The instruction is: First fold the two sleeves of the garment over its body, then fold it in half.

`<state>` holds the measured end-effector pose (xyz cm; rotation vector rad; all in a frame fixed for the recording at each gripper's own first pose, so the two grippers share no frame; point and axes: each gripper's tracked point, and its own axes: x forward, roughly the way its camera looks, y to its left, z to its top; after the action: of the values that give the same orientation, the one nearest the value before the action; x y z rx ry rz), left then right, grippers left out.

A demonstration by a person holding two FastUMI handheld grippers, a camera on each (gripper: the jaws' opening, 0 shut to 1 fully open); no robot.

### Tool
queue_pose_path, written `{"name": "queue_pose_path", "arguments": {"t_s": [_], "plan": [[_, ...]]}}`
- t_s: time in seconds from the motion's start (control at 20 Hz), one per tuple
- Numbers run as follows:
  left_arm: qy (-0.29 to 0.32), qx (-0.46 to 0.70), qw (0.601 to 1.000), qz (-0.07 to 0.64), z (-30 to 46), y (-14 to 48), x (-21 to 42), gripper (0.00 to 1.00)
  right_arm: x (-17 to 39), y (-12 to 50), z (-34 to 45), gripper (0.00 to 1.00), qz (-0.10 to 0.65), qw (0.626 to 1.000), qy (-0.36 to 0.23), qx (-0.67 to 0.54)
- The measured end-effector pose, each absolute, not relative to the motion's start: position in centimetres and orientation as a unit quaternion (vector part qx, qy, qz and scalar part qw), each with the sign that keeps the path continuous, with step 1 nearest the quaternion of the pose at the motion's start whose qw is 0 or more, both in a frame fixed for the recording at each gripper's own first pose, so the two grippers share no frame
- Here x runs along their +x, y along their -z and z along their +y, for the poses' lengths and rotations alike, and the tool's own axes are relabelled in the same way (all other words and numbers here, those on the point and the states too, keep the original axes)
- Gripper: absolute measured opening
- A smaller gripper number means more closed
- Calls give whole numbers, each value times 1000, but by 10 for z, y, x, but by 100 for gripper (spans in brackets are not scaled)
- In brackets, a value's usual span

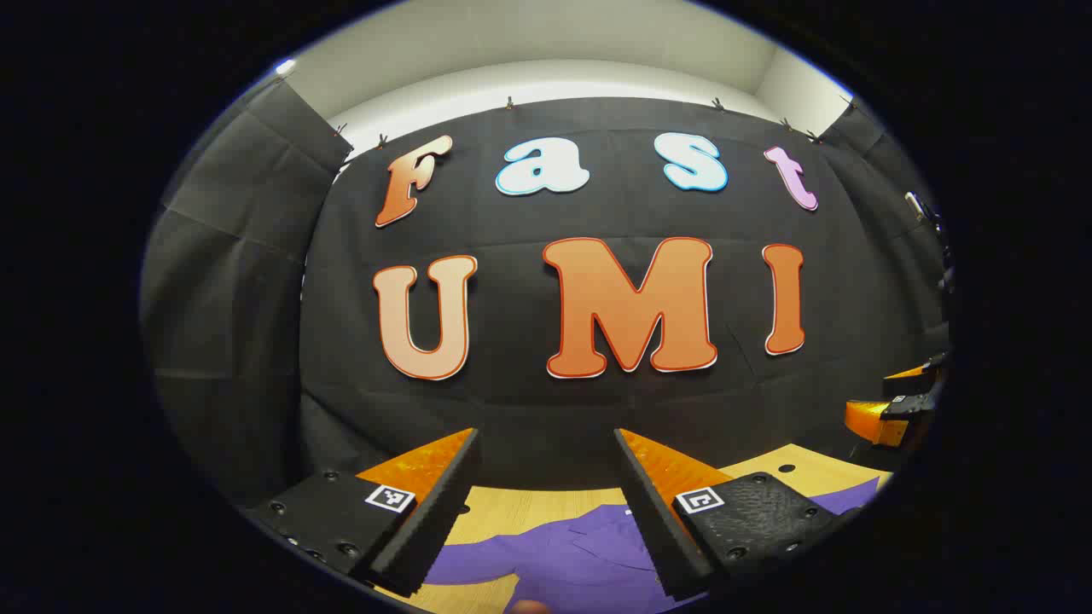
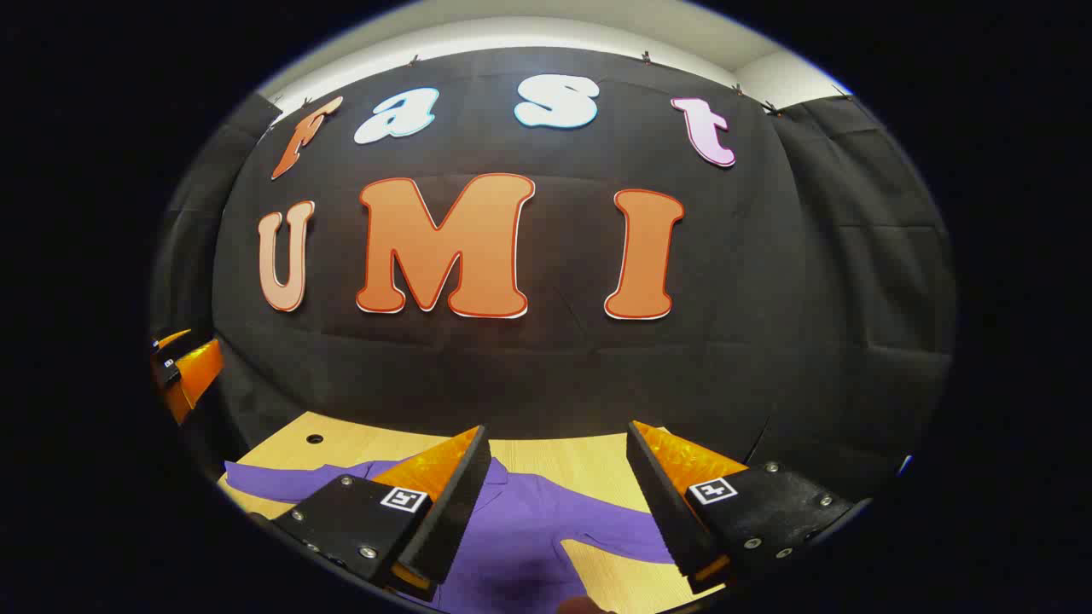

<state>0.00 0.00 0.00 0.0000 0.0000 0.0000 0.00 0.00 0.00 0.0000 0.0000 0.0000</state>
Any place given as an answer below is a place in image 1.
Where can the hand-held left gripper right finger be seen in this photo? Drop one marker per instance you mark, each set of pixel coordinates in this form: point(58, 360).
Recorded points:
point(661, 529)

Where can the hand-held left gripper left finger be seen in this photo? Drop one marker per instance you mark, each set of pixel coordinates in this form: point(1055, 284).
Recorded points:
point(426, 529)

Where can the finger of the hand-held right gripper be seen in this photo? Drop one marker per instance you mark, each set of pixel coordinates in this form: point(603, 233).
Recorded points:
point(874, 422)
point(917, 382)

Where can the purple knit cardigan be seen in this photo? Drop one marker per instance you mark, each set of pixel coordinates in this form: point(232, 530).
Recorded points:
point(580, 554)

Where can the black backdrop cloth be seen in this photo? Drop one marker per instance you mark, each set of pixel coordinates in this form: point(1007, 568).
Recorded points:
point(512, 401)

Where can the silver metal fixture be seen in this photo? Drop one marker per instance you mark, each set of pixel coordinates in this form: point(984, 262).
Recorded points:
point(917, 207)

